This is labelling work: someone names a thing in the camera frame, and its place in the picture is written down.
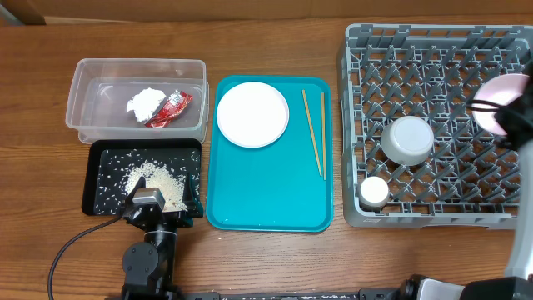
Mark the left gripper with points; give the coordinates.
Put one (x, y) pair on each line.
(186, 218)

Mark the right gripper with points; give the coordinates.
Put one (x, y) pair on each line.
(501, 118)

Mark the rice pile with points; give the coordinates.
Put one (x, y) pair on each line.
(160, 179)

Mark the pink bowl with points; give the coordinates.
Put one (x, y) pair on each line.
(502, 90)

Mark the white tissue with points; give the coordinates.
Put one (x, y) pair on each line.
(145, 104)

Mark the red snack wrapper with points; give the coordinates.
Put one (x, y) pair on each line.
(171, 109)

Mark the grey bowl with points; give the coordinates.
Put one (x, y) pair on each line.
(407, 141)

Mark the large white plate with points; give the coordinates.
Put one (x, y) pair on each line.
(252, 115)

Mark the white cup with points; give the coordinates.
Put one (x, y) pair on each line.
(373, 193)

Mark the wooden chopstick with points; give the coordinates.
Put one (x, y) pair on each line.
(323, 134)
(311, 130)

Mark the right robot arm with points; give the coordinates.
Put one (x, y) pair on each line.
(517, 282)

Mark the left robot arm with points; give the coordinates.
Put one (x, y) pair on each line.
(148, 265)

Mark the grey dishwasher rack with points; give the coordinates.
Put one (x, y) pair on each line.
(390, 71)

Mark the black plastic tray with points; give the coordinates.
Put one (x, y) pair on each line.
(100, 146)

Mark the clear plastic bin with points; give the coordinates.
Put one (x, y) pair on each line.
(102, 87)

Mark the teal serving tray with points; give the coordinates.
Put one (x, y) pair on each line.
(277, 187)

